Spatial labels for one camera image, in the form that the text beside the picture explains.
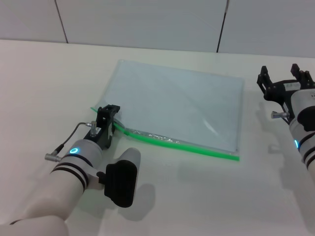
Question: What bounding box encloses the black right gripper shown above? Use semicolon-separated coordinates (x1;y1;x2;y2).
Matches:
257;63;315;116

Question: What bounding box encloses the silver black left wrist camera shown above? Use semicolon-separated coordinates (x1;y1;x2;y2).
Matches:
97;147;142;208

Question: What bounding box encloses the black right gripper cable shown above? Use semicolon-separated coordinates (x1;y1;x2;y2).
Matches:
271;102;296;125

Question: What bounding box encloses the grey left gripper cable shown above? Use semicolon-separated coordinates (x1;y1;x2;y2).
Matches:
44;120;99;163

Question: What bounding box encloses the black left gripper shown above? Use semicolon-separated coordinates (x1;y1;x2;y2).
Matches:
83;104;121;149

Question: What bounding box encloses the clear document bag green zipper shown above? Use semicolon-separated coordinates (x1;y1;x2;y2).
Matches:
90;59;246;162

